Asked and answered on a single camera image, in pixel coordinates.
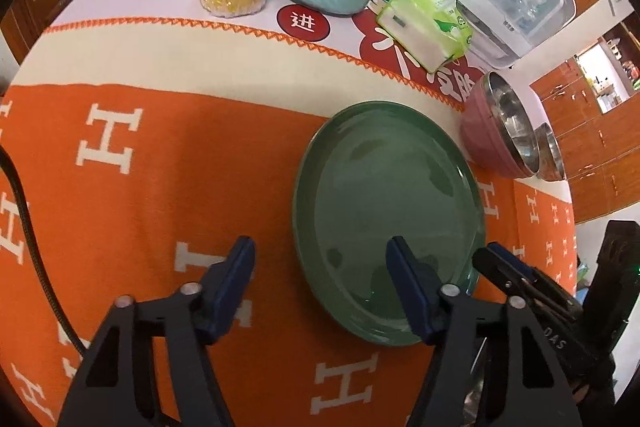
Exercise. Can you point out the orange patterned tablecloth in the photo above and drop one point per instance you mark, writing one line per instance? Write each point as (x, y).
(175, 167)

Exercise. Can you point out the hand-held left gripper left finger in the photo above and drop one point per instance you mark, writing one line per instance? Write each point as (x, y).
(232, 287)

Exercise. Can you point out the tall wooden cabinet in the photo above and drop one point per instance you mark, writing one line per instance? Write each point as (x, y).
(600, 147)

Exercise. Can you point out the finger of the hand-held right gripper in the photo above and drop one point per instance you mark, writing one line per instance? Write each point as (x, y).
(506, 253)
(492, 268)

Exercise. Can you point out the small steel bowl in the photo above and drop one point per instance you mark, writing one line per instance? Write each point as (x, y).
(510, 127)

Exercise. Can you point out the green tissue pack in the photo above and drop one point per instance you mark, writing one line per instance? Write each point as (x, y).
(420, 27)

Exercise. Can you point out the green plate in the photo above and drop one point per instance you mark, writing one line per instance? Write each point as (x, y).
(380, 187)

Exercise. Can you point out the pink bowl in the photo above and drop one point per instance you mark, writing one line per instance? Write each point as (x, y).
(480, 132)

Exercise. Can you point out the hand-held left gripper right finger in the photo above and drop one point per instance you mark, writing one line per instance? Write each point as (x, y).
(412, 292)

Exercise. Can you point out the steel bowl with patterned side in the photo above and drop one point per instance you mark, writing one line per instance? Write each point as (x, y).
(552, 152)

